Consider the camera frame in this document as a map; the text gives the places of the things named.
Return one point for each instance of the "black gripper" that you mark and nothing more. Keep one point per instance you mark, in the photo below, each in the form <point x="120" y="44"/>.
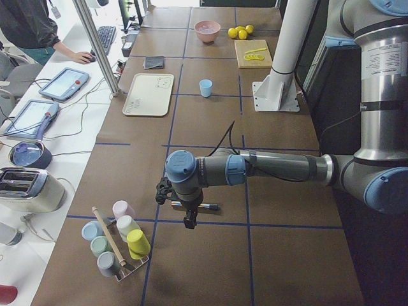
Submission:
<point x="190" y="206"/>

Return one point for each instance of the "steel muddler black tip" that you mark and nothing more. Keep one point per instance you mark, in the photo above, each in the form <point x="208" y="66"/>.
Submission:
<point x="176" y="205"/>

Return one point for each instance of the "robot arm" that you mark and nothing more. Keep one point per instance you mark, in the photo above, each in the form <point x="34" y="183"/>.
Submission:
<point x="376" y="173"/>

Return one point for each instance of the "yellow-green cup on rack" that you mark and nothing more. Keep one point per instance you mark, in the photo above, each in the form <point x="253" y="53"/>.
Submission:
<point x="138" y="244"/>

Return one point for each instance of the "white cup on rack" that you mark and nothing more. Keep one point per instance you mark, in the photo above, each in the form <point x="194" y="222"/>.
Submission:
<point x="125" y="224"/>

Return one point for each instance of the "pink cup on rack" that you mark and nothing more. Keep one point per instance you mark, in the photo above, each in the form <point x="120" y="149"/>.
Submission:
<point x="121" y="208"/>

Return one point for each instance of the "green cup on rack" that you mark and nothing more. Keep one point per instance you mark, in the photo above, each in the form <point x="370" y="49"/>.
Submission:
<point x="99" y="245"/>

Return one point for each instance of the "grey cup on rack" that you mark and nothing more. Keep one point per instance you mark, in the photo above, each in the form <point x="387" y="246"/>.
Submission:
<point x="108" y="264"/>

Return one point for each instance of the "blue cup on rack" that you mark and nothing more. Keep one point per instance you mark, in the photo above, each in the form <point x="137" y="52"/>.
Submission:
<point x="91" y="230"/>

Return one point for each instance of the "light blue cup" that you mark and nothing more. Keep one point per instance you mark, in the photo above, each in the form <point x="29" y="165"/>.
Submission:
<point x="206" y="87"/>

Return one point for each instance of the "pink bowl of ice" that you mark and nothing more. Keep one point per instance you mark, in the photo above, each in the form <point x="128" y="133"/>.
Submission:
<point x="207" y="30"/>

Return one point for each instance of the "person's hand on mouse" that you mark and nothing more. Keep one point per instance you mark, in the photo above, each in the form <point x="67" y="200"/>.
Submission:
<point x="82" y="57"/>

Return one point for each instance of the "cream bear tray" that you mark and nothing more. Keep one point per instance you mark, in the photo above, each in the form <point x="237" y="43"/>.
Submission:
<point x="149" y="95"/>

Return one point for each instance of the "grey folded cloth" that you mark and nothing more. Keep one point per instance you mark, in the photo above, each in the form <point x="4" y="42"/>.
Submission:
<point x="153" y="62"/>

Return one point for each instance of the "blue pot with lid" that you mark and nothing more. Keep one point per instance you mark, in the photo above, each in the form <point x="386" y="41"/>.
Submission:
<point x="32" y="153"/>

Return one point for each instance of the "cream toaster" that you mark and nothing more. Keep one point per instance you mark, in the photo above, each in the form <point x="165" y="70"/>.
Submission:
<point x="30" y="190"/>

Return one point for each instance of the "lemon slices row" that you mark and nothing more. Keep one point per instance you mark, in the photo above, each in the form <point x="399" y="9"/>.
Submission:
<point x="254" y="57"/>

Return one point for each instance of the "bamboo cutting board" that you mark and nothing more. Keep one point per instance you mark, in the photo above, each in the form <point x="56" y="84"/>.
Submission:
<point x="244" y="45"/>

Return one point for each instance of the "yellow plastic knife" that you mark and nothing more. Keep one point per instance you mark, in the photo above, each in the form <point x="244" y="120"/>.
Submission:
<point x="255" y="50"/>

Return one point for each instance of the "black box with label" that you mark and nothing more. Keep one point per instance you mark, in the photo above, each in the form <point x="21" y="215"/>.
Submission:
<point x="128" y="43"/>

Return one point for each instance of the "far teach pendant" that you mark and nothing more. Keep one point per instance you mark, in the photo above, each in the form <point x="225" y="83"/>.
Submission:
<point x="65" y="84"/>

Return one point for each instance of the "teach pendant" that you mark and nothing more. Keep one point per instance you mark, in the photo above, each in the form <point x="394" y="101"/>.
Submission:
<point x="65" y="84"/>
<point x="32" y="121"/>

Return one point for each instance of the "near teach pendant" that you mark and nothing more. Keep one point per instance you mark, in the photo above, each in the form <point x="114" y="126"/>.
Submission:
<point x="32" y="121"/>

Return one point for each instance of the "yellow lemon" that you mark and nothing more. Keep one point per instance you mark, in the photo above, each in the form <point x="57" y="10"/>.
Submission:
<point x="249" y="29"/>
<point x="232" y="33"/>
<point x="239" y="28"/>
<point x="243" y="34"/>

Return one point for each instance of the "red bottle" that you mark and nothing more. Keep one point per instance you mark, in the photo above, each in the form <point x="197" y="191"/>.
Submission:
<point x="8" y="294"/>

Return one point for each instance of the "black keyboard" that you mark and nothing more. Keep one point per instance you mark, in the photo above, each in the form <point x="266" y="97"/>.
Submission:
<point x="106" y="35"/>

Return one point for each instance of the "person in dark jacket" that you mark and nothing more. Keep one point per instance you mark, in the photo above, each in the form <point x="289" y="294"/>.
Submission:
<point x="28" y="26"/>

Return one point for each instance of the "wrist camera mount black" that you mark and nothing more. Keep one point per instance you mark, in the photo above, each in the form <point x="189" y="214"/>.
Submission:
<point x="164" y="191"/>

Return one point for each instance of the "white wire cup rack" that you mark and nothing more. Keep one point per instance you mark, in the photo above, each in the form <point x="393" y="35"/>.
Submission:
<point x="131" y="264"/>

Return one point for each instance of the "wooden rack handle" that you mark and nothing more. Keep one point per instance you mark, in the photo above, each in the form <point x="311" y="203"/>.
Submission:
<point x="111" y="241"/>

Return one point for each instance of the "white pillar mount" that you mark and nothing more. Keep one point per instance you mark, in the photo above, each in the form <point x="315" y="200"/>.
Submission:
<point x="277" y="92"/>

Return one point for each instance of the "aluminium frame post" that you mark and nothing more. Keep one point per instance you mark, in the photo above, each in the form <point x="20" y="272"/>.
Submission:
<point x="86" y="19"/>

